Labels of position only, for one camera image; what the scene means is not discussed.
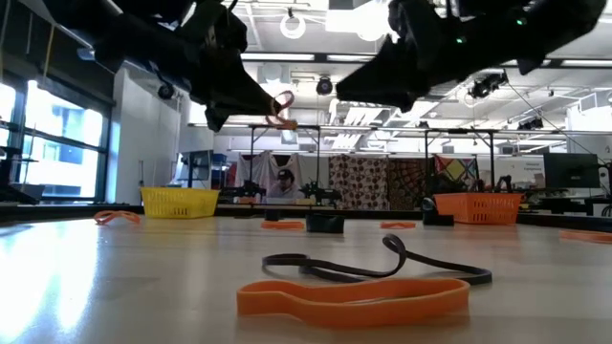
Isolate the yellow hanging strap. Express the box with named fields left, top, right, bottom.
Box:
left=41, top=0, right=58, bottom=92

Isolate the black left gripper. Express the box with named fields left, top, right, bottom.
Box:
left=157, top=0, right=282, bottom=134

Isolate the thin dark rubber band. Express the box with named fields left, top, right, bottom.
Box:
left=261, top=232, right=494, bottom=287

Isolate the orange plastic basket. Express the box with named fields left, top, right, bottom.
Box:
left=433, top=192, right=523, bottom=226

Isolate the person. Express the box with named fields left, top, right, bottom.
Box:
left=265, top=167, right=307, bottom=201

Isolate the black equipment stand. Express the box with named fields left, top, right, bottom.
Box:
left=0, top=145, right=44, bottom=206

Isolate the brown dotted hanging cloth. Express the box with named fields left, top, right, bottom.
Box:
left=328, top=153, right=389, bottom=211

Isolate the black ceiling camera mount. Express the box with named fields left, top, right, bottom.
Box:
left=515, top=117, right=545, bottom=132
left=467, top=70, right=511, bottom=100

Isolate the colourful geometric hanging cloth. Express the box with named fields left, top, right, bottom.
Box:
left=433, top=155, right=479, bottom=190

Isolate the white ring light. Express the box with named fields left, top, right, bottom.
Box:
left=279, top=11, right=307, bottom=41

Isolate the large window black frame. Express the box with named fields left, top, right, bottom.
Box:
left=0, top=78, right=114, bottom=204

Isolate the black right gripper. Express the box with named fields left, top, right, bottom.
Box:
left=336, top=0, right=532, bottom=114

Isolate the black aluminium table frame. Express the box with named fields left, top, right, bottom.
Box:
left=0, top=203, right=612, bottom=230

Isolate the long ceiling light bar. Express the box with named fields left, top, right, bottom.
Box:
left=238, top=51, right=612, bottom=68

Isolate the yellow plastic basket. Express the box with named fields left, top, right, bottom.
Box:
left=139, top=185, right=221, bottom=220

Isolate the dark mandala hanging cloth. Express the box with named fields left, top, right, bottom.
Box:
left=386, top=156, right=437, bottom=211

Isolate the black metal rig stand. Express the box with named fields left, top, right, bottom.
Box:
left=423, top=127, right=501, bottom=192
left=247, top=123, right=322, bottom=207

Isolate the white hanging cloth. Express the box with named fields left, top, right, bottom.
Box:
left=233, top=151, right=331, bottom=205

